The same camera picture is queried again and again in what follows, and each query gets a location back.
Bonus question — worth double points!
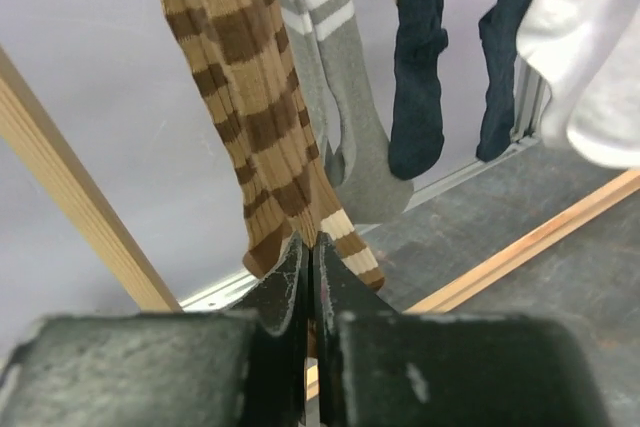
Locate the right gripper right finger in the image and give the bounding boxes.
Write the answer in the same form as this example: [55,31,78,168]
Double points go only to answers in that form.
[310,235,611,426]

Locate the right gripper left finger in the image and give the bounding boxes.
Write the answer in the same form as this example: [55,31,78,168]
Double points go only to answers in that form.
[1,237,309,426]

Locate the brown striped sock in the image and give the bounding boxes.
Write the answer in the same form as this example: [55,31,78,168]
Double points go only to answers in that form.
[161,0,385,290]

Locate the grey sock white stripes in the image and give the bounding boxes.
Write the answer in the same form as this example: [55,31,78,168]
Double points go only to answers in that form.
[279,0,414,224]

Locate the dark navy sock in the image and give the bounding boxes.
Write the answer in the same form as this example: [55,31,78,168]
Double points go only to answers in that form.
[388,0,448,180]
[476,0,532,162]

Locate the white sock black stripes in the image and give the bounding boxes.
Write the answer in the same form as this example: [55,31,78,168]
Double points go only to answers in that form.
[516,0,639,169]

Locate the wooden drying rack frame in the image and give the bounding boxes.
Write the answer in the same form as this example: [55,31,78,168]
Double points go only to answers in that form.
[0,46,640,401]

